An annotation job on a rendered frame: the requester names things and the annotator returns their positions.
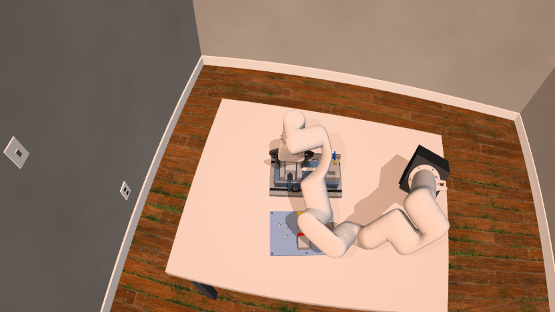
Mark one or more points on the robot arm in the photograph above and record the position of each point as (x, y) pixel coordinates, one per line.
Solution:
(394, 226)

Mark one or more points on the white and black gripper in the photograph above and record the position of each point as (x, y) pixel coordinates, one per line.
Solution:
(284, 155)

